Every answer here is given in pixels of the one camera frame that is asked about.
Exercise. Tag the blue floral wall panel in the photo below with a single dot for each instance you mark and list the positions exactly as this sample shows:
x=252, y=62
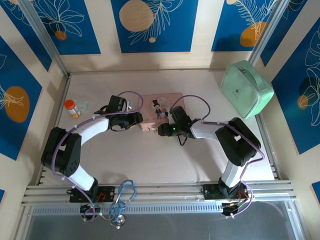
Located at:
x=240, y=25
x=157, y=25
x=297, y=95
x=70, y=27
x=17, y=105

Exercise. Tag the mint green zipper case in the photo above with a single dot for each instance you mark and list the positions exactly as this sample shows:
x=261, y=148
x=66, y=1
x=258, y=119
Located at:
x=246, y=90

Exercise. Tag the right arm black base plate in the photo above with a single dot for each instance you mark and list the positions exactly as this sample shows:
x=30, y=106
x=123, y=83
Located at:
x=212, y=192

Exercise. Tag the aluminium side rail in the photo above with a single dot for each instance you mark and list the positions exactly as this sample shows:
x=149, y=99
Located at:
x=60, y=105
x=268, y=155

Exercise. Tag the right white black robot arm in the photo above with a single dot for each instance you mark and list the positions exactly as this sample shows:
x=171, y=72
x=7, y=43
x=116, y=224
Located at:
x=237, y=142

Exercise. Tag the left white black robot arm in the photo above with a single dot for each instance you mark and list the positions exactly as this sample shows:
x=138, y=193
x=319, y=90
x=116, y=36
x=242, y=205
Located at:
x=67, y=150

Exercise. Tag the long aluminium frame rail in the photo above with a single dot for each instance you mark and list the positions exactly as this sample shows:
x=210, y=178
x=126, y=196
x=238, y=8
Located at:
x=162, y=190

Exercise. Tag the clear plastic cup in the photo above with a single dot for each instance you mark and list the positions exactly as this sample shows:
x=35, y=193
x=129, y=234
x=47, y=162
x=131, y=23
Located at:
x=86, y=105

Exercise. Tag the aluminium corner post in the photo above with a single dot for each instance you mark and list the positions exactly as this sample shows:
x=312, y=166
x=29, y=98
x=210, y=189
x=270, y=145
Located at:
x=268, y=30
x=45, y=37

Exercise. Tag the orange pill bottle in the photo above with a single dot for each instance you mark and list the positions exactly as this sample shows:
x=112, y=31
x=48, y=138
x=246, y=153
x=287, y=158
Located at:
x=72, y=108

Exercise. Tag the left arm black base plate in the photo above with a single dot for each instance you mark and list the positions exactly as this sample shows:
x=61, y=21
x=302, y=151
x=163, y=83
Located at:
x=106, y=193

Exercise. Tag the blue stethoscope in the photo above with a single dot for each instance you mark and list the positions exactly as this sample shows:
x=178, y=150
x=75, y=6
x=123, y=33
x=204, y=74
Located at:
x=122, y=197

